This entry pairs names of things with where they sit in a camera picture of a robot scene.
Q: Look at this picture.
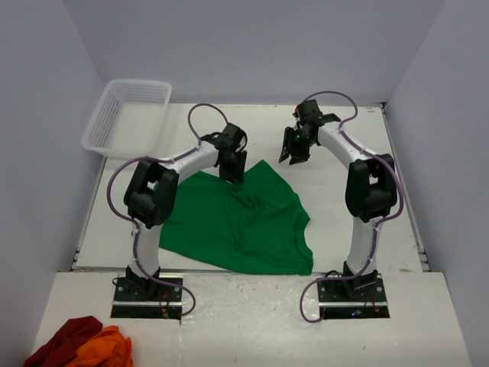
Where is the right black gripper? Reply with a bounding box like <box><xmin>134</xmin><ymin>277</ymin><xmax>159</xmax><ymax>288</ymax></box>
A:
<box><xmin>280</xmin><ymin>127</ymin><xmax>316</xmax><ymax>166</ymax></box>

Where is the green t shirt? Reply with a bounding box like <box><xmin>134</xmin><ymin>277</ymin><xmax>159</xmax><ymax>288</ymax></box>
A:
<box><xmin>159</xmin><ymin>160</ymin><xmax>313</xmax><ymax>275</ymax></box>

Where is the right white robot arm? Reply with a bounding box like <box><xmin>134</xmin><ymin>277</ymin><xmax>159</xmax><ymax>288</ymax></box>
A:
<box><xmin>279</xmin><ymin>99</ymin><xmax>397</xmax><ymax>300</ymax></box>

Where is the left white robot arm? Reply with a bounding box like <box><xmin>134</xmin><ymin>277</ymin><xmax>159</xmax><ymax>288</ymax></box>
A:
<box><xmin>124</xmin><ymin>123</ymin><xmax>248</xmax><ymax>300</ymax></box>

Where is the white plastic basket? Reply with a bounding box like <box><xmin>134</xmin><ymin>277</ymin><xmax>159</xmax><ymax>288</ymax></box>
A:
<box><xmin>81</xmin><ymin>79</ymin><xmax>172</xmax><ymax>159</ymax></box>

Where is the orange t shirt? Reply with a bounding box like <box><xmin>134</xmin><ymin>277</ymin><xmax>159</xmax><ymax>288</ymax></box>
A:
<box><xmin>67</xmin><ymin>326</ymin><xmax>134</xmax><ymax>366</ymax></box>

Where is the dark red t shirt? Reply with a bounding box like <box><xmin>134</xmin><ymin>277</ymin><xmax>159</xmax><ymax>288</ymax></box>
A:
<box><xmin>23</xmin><ymin>316</ymin><xmax>102</xmax><ymax>366</ymax></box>

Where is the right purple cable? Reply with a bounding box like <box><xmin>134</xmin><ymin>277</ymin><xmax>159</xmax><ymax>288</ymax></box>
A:
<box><xmin>298</xmin><ymin>89</ymin><xmax>405</xmax><ymax>323</ymax></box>

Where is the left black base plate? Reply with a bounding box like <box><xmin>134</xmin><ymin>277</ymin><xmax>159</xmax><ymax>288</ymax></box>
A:
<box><xmin>110</xmin><ymin>277</ymin><xmax>183</xmax><ymax>320</ymax></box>

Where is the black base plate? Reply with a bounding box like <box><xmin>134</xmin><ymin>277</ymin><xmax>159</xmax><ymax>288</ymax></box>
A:
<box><xmin>317</xmin><ymin>273</ymin><xmax>390</xmax><ymax>320</ymax></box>
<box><xmin>110</xmin><ymin>277</ymin><xmax>183</xmax><ymax>320</ymax></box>

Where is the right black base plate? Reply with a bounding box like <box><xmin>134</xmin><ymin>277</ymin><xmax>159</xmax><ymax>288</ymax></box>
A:
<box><xmin>317</xmin><ymin>273</ymin><xmax>390</xmax><ymax>320</ymax></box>

